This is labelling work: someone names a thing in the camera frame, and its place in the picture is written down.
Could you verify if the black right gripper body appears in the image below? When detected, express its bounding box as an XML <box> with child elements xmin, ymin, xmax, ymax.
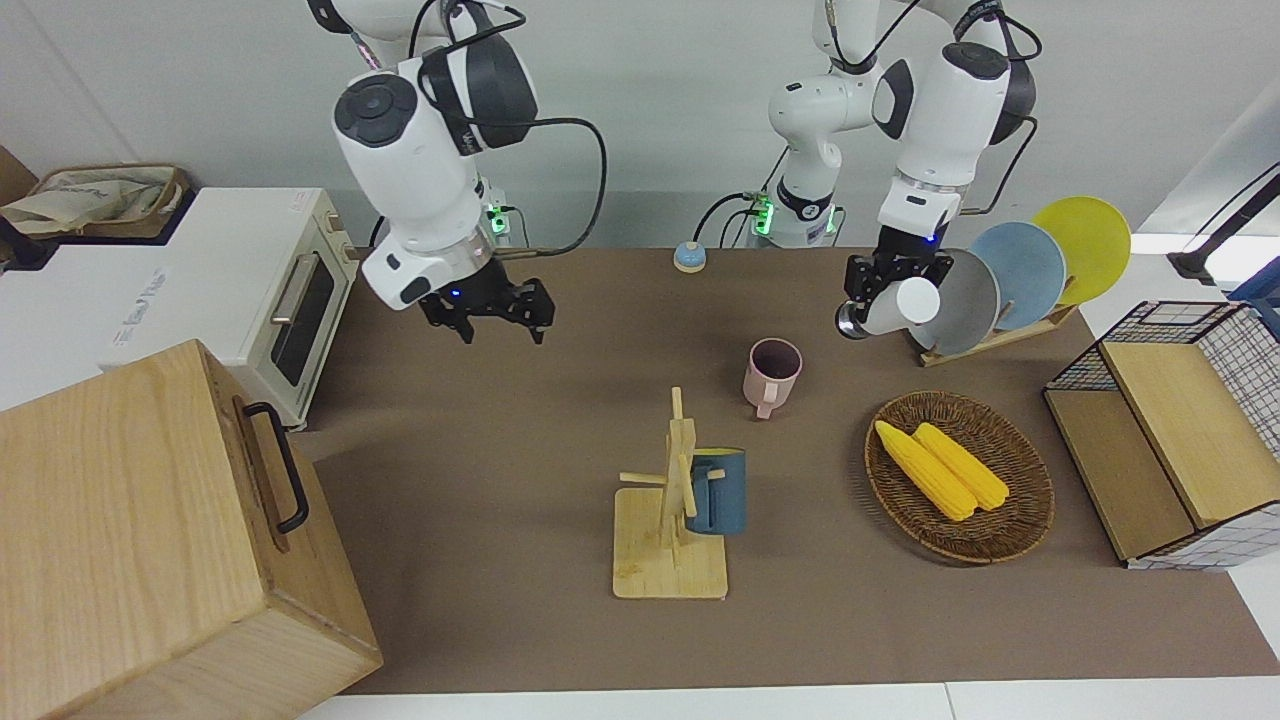
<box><xmin>444</xmin><ymin>261</ymin><xmax>517</xmax><ymax>312</ymax></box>

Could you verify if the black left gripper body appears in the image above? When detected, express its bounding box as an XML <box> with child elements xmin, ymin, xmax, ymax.
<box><xmin>874</xmin><ymin>226</ymin><xmax>947</xmax><ymax>277</ymax></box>

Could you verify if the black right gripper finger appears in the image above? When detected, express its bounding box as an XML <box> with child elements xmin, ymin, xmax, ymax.
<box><xmin>418</xmin><ymin>289</ymin><xmax>478</xmax><ymax>346</ymax></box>
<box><xmin>499</xmin><ymin>281</ymin><xmax>557</xmax><ymax>347</ymax></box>

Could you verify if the white cup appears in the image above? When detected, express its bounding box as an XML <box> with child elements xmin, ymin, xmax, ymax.
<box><xmin>835</xmin><ymin>276</ymin><xmax>942</xmax><ymax>341</ymax></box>

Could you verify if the pink mug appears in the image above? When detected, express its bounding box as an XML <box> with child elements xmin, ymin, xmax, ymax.
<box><xmin>742</xmin><ymin>338</ymin><xmax>804</xmax><ymax>420</ymax></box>

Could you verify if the grey plate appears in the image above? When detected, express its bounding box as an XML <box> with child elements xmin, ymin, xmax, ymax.
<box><xmin>910</xmin><ymin>248</ymin><xmax>1001</xmax><ymax>357</ymax></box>

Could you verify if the wooden plate rack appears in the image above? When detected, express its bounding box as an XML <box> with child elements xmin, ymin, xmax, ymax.
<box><xmin>915</xmin><ymin>300</ymin><xmax>1079</xmax><ymax>368</ymax></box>

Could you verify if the light blue plate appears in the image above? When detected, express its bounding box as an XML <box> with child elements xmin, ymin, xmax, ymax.
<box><xmin>968</xmin><ymin>222</ymin><xmax>1068</xmax><ymax>332</ymax></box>

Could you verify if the yellow plate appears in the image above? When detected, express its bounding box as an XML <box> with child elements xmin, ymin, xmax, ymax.
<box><xmin>1030</xmin><ymin>196</ymin><xmax>1132</xmax><ymax>307</ymax></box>

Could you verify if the yellow corn cob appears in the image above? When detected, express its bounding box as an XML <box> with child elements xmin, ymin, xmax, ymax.
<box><xmin>875</xmin><ymin>420</ymin><xmax>979</xmax><ymax>523</ymax></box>
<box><xmin>913</xmin><ymin>422</ymin><xmax>1011</xmax><ymax>512</ymax></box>

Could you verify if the cream toaster oven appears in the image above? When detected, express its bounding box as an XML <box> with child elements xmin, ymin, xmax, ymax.
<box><xmin>98</xmin><ymin>187</ymin><xmax>359</xmax><ymax>433</ymax></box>

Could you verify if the dark teal mug yellow inside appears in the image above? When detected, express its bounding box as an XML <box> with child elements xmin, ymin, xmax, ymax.
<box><xmin>684</xmin><ymin>448</ymin><xmax>748</xmax><ymax>536</ymax></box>

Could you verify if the brown wicker basket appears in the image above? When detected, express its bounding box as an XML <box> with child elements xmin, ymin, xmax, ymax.
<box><xmin>864</xmin><ymin>391</ymin><xmax>1056</xmax><ymax>566</ymax></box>

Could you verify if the black background stand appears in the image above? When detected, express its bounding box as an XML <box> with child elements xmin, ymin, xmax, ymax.
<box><xmin>1165</xmin><ymin>165</ymin><xmax>1280</xmax><ymax>283</ymax></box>

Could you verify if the wooden mug tree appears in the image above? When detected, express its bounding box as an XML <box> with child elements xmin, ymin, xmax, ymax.
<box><xmin>612</xmin><ymin>386</ymin><xmax>729</xmax><ymax>601</ymax></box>

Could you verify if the basket with cloth bag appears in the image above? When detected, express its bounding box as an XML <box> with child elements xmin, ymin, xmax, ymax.
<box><xmin>0</xmin><ymin>163</ymin><xmax>191</xmax><ymax>241</ymax></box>

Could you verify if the wooden cabinet box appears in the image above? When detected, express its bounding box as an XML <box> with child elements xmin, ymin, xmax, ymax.
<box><xmin>0</xmin><ymin>338</ymin><xmax>384</xmax><ymax>720</ymax></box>

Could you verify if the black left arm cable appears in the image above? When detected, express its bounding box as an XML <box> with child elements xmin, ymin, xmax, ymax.
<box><xmin>822</xmin><ymin>0</ymin><xmax>1043</xmax><ymax>216</ymax></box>

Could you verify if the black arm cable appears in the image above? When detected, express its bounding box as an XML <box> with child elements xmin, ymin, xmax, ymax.
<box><xmin>822</xmin><ymin>0</ymin><xmax>1043</xmax><ymax>216</ymax></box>
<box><xmin>410</xmin><ymin>0</ymin><xmax>609</xmax><ymax>261</ymax></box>

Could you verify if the black base cable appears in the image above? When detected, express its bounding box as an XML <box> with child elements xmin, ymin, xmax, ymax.
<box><xmin>695</xmin><ymin>192</ymin><xmax>761</xmax><ymax>247</ymax></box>
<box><xmin>725</xmin><ymin>140</ymin><xmax>791</xmax><ymax>249</ymax></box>

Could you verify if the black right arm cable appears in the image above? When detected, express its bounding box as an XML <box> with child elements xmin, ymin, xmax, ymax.
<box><xmin>410</xmin><ymin>0</ymin><xmax>609</xmax><ymax>261</ymax></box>

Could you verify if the black cabinet handle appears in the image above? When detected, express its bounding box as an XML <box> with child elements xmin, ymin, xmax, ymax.
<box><xmin>243</xmin><ymin>401</ymin><xmax>311</xmax><ymax>535</ymax></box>

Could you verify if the wire shelf with wooden boards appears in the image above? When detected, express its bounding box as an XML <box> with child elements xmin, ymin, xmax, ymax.
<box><xmin>1043</xmin><ymin>300</ymin><xmax>1280</xmax><ymax>571</ymax></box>

